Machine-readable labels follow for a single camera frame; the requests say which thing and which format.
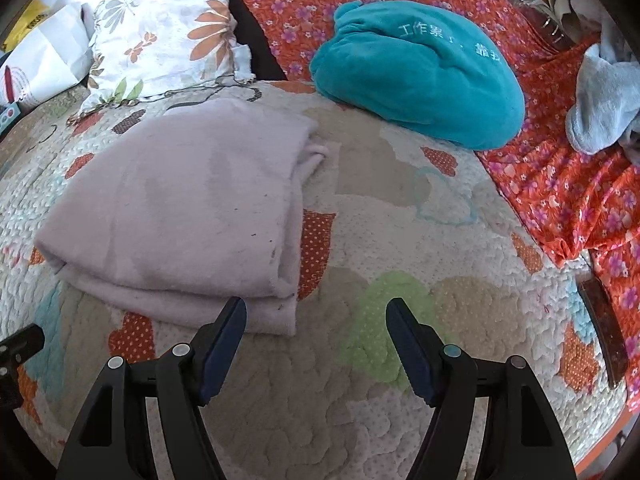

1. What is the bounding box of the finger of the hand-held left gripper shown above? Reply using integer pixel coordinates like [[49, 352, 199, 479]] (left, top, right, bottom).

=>
[[0, 324, 45, 365]]

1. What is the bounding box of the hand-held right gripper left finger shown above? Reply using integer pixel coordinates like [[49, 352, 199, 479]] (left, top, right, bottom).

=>
[[56, 297, 248, 480]]

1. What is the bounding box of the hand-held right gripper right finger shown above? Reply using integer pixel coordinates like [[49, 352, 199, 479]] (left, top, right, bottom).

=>
[[385, 297, 576, 480]]

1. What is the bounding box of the cream floral embroidered sweater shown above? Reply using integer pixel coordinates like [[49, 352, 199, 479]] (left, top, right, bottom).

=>
[[34, 97, 331, 337]]

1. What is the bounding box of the quilted heart pattern bedspread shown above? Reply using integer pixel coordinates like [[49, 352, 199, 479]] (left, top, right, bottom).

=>
[[0, 80, 631, 480]]

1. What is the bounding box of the orange floral bedsheet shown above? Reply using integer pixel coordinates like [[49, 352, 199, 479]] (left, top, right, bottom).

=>
[[235, 0, 640, 361]]

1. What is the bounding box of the colourful dotted card strip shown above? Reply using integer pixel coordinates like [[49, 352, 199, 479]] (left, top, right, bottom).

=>
[[0, 102, 21, 136]]

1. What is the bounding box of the teal plush cushion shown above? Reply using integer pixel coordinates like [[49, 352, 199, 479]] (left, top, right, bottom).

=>
[[309, 0, 526, 152]]

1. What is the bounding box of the white paper bag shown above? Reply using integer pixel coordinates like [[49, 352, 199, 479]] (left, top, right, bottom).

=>
[[0, 2, 96, 111]]

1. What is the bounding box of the grey fleece cloth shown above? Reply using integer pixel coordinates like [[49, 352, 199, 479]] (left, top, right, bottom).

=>
[[565, 20, 640, 156]]

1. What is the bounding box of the yellow plastic bag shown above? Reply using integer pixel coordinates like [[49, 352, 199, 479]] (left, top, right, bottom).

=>
[[2, 0, 51, 51]]

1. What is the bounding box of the white floral pillow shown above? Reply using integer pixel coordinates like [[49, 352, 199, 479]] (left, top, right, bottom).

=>
[[80, 0, 256, 113]]

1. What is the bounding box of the shiny silver foil bag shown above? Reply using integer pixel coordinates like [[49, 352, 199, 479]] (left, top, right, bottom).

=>
[[485, 0, 576, 53]]

